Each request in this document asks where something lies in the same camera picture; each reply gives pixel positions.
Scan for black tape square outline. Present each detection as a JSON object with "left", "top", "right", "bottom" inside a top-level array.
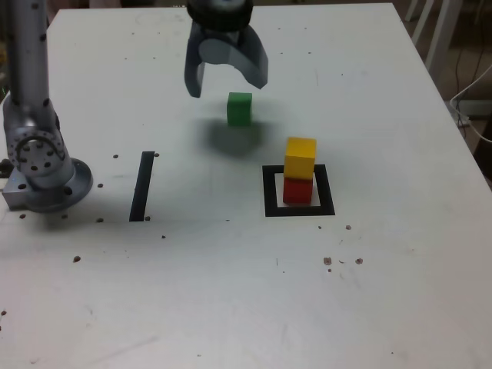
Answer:
[{"left": 261, "top": 164, "right": 336, "bottom": 218}]

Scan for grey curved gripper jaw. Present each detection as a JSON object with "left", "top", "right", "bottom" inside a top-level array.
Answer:
[
  {"left": 199, "top": 25, "right": 269, "bottom": 90},
  {"left": 183, "top": 25, "right": 208, "bottom": 98}
]

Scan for white furniture leg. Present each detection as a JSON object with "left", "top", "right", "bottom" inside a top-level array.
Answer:
[
  {"left": 411, "top": 0, "right": 436, "bottom": 43},
  {"left": 404, "top": 0, "right": 421, "bottom": 22},
  {"left": 424, "top": 0, "right": 462, "bottom": 72}
]

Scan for yellow cube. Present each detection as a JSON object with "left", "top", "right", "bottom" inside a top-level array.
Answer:
[{"left": 284, "top": 137, "right": 317, "bottom": 181}]

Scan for red cube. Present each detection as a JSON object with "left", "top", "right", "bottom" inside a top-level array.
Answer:
[{"left": 282, "top": 176, "right": 313, "bottom": 205}]

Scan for white cable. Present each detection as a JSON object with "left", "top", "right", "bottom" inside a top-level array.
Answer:
[{"left": 448, "top": 63, "right": 492, "bottom": 144}]

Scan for black tape strip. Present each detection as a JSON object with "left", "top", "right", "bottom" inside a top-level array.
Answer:
[{"left": 128, "top": 151, "right": 156, "bottom": 223}]

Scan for green cube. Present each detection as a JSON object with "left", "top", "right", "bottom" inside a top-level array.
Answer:
[{"left": 226, "top": 91, "right": 254, "bottom": 127}]

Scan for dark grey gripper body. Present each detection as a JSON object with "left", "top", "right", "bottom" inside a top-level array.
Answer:
[{"left": 194, "top": 23, "right": 250, "bottom": 44}]

